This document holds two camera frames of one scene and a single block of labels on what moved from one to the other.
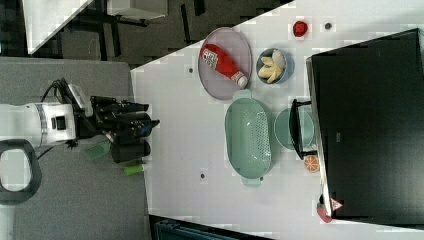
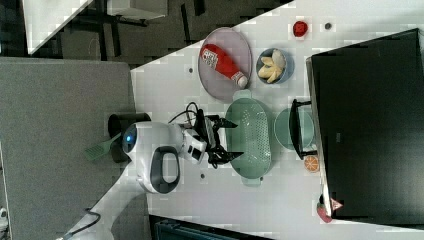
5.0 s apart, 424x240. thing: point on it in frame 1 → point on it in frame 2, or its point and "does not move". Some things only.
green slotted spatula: x=93 y=152 does not move
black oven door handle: x=294 y=128 does not move
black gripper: x=118 y=119 → x=206 y=128
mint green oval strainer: x=247 y=138 does not move
